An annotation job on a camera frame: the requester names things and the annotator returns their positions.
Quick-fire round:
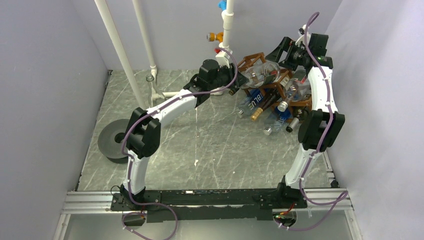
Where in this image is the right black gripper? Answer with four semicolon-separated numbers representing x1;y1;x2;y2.
264;37;310;72

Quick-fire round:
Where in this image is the clear bottle red green label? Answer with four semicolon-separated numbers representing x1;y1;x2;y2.
243;62;281;88

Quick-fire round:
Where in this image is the clear bottle dark label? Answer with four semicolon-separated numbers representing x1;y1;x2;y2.
277;69;311;112

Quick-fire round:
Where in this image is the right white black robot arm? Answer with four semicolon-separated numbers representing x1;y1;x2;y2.
265;33;346;208

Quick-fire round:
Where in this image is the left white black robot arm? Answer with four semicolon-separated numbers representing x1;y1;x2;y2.
119;59;248;210

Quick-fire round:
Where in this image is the brown wooden wine rack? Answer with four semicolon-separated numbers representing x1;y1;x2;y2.
237;52;312;114

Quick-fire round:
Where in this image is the blue labelled clear bottle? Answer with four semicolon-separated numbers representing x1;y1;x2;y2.
237;88;264;118

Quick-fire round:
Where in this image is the dark bottle gold cap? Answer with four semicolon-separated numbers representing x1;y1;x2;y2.
250;92;281;121

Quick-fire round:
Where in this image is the lower blue clear bottle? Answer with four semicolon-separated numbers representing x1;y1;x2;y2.
263;109;291;136

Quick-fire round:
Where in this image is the dark bottle silver cap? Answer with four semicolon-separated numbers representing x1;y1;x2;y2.
285;107;309;133

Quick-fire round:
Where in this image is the standing clear empty bottle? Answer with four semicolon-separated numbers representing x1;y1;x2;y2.
145;73;166;108

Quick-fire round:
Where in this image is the orange valve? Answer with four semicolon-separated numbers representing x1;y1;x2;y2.
206;32;224;43

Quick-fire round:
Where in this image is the blue valve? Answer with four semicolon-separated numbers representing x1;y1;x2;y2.
218;0;227;11

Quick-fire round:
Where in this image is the slanted white pvc pipe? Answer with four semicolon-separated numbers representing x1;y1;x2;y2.
94;0;147;109

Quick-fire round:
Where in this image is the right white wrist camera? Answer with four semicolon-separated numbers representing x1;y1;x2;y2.
295;24;311;47

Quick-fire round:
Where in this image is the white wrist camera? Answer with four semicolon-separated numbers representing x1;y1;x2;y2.
214;48;234;68
295;24;311;47

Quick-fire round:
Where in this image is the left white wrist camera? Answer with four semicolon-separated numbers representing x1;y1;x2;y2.
214;48;234;68

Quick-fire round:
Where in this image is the white pvc pipe frame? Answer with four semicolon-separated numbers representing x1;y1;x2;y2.
132;0;235;98

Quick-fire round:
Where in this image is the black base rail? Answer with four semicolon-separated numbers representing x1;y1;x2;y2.
110;182;308;223

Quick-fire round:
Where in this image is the aluminium frame rail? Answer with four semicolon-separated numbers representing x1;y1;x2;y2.
53;188;363;240

